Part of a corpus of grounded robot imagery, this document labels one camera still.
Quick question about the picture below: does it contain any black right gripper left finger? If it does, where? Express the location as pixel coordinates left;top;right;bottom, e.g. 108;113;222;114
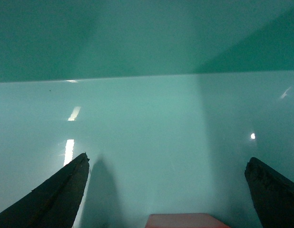
0;153;89;228

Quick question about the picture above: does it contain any red toy block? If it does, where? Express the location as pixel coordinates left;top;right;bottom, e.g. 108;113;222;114
145;213;229;228

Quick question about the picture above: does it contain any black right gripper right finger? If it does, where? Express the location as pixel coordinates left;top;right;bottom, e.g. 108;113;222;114
245;157;294;228

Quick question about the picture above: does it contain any teal plastic bin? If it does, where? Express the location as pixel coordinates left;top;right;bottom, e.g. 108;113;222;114
0;0;294;228

